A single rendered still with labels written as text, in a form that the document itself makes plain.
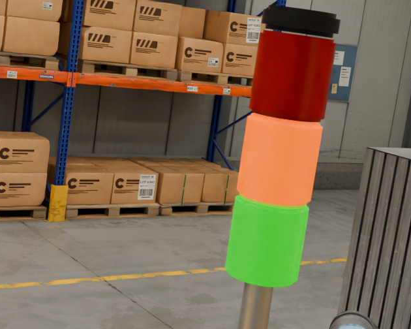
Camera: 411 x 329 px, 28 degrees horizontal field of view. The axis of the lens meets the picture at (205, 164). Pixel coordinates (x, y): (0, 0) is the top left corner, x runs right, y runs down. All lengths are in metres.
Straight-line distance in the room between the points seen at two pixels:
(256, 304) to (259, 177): 0.09
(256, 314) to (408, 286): 1.82
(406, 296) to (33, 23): 6.67
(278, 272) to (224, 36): 9.34
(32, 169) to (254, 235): 8.32
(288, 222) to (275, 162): 0.04
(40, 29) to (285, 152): 8.13
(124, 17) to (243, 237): 8.55
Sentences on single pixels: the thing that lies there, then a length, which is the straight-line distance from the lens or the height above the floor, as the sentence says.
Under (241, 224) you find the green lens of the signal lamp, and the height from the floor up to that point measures 2.20.
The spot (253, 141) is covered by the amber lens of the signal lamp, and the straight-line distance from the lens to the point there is 0.53.
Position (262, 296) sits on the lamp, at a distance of 0.56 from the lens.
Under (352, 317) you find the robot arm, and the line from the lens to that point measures 2.10.
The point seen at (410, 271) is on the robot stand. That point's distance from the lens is 2.36.
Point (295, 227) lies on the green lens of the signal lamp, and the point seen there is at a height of 2.20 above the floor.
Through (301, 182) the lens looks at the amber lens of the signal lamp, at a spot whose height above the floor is 2.23.
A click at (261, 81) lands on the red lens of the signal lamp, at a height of 2.29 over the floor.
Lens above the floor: 2.32
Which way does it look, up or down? 10 degrees down
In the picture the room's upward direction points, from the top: 8 degrees clockwise
